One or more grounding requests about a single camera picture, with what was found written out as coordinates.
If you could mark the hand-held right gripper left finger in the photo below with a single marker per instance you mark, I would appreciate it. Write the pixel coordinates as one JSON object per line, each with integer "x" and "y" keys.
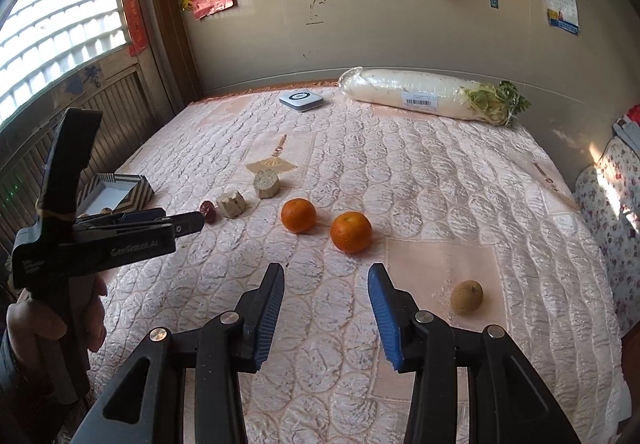
{"x": 269, "y": 316}

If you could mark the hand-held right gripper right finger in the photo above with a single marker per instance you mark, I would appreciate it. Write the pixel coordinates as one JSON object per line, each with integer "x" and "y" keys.
{"x": 384, "y": 316}

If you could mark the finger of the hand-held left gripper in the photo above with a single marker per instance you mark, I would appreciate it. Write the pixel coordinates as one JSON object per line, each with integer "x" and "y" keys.
{"x": 140, "y": 215}
{"x": 190, "y": 225}

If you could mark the small red date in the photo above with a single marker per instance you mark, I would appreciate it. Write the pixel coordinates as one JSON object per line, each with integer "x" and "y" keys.
{"x": 208, "y": 212}

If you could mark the chevron patterned shallow box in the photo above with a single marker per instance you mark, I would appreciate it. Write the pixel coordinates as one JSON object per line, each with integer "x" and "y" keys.
{"x": 112, "y": 191}

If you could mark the jagged pale sugarcane chunk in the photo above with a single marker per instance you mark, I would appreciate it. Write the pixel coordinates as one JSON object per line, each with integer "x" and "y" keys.
{"x": 232, "y": 205}

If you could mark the round pale sugarcane chunk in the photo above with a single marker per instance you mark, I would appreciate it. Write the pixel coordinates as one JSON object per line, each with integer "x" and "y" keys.
{"x": 266, "y": 184}

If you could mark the large orange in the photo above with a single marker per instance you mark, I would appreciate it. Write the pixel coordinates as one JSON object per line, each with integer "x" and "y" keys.
{"x": 351, "y": 232}

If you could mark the medium orange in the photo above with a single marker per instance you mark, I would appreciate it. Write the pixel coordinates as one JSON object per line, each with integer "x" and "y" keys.
{"x": 298, "y": 215}

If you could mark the person's left forearm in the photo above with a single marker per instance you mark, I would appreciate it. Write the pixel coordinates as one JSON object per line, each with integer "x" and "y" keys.
{"x": 15, "y": 384}

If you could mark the person's left hand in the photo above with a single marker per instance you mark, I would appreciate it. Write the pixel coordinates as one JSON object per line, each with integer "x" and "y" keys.
{"x": 35, "y": 319}

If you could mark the gold fan tag with tassel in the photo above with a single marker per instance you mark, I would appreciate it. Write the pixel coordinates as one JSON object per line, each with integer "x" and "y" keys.
{"x": 272, "y": 165}

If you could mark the white flat square device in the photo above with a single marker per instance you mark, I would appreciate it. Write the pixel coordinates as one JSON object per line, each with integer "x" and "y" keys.
{"x": 301, "y": 100}

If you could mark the red paper couplet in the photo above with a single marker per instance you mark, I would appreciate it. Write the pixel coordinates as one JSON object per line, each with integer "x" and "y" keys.
{"x": 135, "y": 24}

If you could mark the bright lattice window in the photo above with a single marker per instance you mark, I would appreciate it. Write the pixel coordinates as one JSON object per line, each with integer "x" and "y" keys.
{"x": 60, "y": 24}

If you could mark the plastic wrapped white radish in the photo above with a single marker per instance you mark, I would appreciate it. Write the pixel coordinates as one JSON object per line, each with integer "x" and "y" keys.
{"x": 390, "y": 84}

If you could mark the grey-blue garment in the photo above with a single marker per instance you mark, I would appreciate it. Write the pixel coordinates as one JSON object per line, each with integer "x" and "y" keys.
{"x": 629, "y": 134}

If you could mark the red cloth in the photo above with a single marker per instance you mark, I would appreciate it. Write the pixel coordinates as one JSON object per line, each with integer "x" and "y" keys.
{"x": 634, "y": 115}

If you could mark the wooden slatted wall panel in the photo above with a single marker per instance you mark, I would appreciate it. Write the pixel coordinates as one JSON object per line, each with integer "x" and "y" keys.
{"x": 125, "y": 109}

